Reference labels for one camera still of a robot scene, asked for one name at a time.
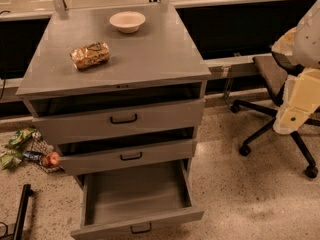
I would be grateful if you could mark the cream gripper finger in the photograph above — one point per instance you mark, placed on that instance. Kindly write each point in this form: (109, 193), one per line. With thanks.
(284, 45)
(301, 98)

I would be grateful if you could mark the orange soda can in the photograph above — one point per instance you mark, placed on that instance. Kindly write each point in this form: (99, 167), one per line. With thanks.
(90, 55)

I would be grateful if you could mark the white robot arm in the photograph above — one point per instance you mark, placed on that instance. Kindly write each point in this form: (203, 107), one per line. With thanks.
(306, 48)

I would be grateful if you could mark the grey drawer cabinet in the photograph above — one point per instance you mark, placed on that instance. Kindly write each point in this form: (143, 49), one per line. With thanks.
(157, 64)

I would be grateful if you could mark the grey bottom drawer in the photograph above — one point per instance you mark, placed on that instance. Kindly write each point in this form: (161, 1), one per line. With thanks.
(135, 200)

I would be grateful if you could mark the grey drawer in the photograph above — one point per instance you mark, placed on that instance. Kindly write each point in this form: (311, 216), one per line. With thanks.
(135, 200)
(94, 125)
(85, 162)

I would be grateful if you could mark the grey middle drawer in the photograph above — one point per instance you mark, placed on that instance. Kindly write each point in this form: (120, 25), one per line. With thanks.
(85, 162)

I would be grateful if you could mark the grey top drawer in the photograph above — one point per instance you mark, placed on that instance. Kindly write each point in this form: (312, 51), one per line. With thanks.
(94, 125)

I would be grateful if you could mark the black office chair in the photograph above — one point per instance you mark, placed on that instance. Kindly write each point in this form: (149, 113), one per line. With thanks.
(275, 70)

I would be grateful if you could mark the white bowl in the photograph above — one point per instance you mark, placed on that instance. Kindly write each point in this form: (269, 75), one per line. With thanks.
(128, 21)

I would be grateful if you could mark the red apple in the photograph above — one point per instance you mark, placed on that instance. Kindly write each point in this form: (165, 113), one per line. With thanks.
(51, 160)

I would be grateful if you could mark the blue snack packet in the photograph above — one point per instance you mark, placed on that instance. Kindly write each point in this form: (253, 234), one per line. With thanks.
(32, 155)

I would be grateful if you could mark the green chip bag upper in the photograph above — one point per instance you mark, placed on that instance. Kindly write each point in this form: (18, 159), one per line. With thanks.
(20, 137)

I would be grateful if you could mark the green chip bag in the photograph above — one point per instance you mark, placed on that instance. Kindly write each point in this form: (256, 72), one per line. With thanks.
(20, 137)
(10, 159)

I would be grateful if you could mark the green chip bag lower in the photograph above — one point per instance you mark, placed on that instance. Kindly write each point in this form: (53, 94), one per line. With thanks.
(10, 159)

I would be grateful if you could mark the black stand frame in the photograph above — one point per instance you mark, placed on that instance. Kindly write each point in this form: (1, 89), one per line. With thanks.
(15, 231)

